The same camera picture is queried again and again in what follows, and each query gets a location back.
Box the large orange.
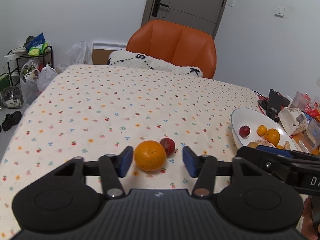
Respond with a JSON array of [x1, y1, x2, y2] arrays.
[[133, 140, 167, 172]]

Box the brown kiwi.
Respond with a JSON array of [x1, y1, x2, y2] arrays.
[[247, 141, 259, 148]]

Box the dark red plum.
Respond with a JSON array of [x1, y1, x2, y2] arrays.
[[239, 125, 251, 138]]

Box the person's right hand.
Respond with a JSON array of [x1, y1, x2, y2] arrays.
[[301, 196, 319, 240]]

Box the red strawberry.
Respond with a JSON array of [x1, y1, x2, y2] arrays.
[[160, 138, 175, 156]]

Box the orange in plate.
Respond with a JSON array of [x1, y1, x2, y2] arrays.
[[264, 128, 280, 146]]

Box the clear glass cup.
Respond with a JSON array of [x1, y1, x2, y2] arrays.
[[298, 120, 320, 153]]

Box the white oval plate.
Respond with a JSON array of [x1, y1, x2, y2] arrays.
[[231, 108, 300, 150]]

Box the white floral tissue pack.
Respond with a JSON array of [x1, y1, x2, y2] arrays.
[[278, 107, 309, 137]]

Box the black phone stand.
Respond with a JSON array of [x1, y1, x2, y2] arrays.
[[266, 89, 290, 122]]

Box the white fluffy lettered cushion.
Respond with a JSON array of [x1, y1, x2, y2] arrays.
[[107, 50, 203, 77]]

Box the red snack packets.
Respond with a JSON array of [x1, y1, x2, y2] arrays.
[[290, 91, 319, 122]]

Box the white plastic bag red print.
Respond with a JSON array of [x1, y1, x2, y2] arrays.
[[36, 64, 58, 93]]

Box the orange leather chair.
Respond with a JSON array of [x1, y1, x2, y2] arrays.
[[126, 20, 217, 79]]

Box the black shoe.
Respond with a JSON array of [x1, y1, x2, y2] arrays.
[[2, 111, 22, 132]]

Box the white plastic bag with goods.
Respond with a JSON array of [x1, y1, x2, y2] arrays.
[[20, 60, 40, 105]]

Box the clear bag with shoes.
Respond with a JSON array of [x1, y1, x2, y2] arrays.
[[1, 86, 23, 109]]

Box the green box on floor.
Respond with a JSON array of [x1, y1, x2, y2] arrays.
[[0, 73, 10, 92]]

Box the black metal shelf rack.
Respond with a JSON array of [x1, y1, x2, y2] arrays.
[[6, 45, 54, 87]]

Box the blue package on shelf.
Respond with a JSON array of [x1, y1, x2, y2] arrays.
[[24, 33, 46, 51]]

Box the grey door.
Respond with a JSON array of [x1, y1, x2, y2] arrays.
[[141, 0, 227, 37]]

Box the translucent plastic bag by wall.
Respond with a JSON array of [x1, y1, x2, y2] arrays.
[[66, 41, 93, 65]]

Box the black door handle lock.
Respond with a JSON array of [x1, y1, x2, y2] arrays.
[[151, 0, 169, 17]]

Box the white wall switch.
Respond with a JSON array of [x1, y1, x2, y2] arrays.
[[274, 6, 286, 18]]

